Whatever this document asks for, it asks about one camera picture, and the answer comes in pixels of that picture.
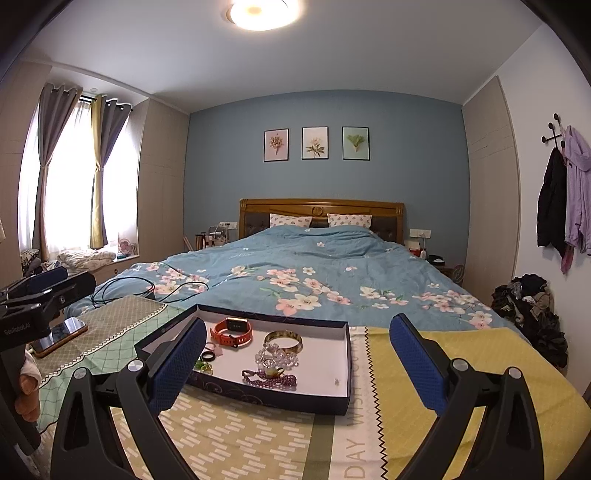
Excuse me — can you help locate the green jade pendant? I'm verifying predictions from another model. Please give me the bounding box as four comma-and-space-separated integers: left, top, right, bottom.
193, 360, 213, 375

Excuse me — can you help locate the pink small jewelry piece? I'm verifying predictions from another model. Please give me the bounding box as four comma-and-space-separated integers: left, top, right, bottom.
205, 342, 223, 357

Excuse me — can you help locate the orange band smartwatch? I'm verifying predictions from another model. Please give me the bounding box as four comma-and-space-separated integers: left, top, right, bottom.
211, 317, 252, 349

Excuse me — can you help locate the clear crystal bead bracelet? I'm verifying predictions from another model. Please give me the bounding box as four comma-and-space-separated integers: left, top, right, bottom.
254, 342, 301, 372

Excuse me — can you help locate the purple bead bracelet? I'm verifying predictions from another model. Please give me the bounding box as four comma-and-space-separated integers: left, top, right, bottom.
240, 368, 299, 392

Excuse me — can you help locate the dark blue jewelry box tray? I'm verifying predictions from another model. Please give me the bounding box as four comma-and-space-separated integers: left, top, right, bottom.
133, 303, 353, 416

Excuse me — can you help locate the gold bangle bracelet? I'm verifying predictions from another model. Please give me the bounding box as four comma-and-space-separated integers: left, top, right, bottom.
263, 329, 305, 355

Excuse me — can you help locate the person's left hand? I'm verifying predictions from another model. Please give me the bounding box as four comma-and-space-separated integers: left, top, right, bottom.
15, 352, 41, 423

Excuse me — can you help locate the white bundle on windowsill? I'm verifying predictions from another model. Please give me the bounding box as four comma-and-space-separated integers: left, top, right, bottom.
56, 249, 116, 273

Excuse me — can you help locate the smartphone with brown case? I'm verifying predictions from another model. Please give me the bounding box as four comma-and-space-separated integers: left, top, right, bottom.
30, 317, 88, 358

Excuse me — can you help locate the small pink desk fan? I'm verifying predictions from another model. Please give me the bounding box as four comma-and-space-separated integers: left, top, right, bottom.
118, 237, 138, 258

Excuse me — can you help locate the green yellow patterned blanket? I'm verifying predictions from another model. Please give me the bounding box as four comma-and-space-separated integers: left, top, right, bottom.
34, 294, 591, 480

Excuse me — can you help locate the beige wardrobe left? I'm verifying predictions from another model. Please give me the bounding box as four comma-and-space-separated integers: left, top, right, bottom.
134, 99, 189, 262

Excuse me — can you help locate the beige wardrobe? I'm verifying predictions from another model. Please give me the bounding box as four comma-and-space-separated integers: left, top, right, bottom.
134, 99, 189, 262
462, 77, 520, 305

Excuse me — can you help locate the pile of dark clothes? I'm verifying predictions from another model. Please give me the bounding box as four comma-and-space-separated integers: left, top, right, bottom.
492, 274, 568, 372

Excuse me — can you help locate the left nightstand with clutter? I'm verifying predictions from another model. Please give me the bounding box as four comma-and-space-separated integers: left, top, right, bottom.
183, 225, 230, 251

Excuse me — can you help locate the right grey yellow curtain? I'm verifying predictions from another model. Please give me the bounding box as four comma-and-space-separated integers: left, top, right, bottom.
90, 95, 132, 249

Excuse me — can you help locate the left grey curtain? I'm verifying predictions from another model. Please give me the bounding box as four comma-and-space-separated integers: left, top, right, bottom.
32, 83, 81, 261

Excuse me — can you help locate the beige wardrobe right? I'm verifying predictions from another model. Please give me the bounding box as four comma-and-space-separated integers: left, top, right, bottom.
462, 77, 520, 305

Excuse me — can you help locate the left floral pillow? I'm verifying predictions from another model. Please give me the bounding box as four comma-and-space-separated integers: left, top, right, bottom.
270, 213, 312, 228

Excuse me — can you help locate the floral pillow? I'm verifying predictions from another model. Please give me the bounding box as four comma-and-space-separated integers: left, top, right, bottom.
327, 213, 373, 229
270, 213, 312, 228

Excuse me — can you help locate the right nightstand with items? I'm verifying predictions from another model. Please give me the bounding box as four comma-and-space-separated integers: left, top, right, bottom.
405, 235, 465, 285

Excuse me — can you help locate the purple hanging garment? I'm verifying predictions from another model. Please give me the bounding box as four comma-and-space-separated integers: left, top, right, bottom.
561, 125, 591, 275

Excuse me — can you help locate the blue floral duvet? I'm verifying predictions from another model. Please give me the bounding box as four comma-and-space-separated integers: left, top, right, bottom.
66, 226, 511, 331

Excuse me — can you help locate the black hanging jacket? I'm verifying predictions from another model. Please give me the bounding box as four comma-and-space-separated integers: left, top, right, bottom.
537, 148, 567, 257

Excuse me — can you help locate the pink flower framed picture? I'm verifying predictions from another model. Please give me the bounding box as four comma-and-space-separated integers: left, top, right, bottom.
263, 129, 290, 162

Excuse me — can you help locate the wooden bed headboard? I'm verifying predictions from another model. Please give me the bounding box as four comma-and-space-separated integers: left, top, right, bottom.
238, 198, 405, 244

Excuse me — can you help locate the right floral pillow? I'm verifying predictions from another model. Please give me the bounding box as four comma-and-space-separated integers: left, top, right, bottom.
327, 213, 373, 229

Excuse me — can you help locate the white flower framed picture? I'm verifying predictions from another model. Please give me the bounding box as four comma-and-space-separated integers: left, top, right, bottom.
301, 126, 329, 160

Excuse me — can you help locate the green leaf framed picture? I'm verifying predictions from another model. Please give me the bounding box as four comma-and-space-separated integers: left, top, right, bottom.
342, 126, 370, 161

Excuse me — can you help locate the round ceiling lamp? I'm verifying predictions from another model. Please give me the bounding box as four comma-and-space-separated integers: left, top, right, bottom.
226, 0, 304, 32

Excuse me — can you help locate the black cable on bed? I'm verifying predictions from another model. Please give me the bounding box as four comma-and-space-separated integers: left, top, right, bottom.
89, 275, 211, 309

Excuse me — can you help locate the white wall socket right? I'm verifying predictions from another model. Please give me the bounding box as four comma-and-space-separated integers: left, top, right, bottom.
409, 228, 431, 239

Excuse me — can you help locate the black wall coat hook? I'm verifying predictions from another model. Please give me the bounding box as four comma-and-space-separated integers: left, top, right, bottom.
541, 113, 565, 148

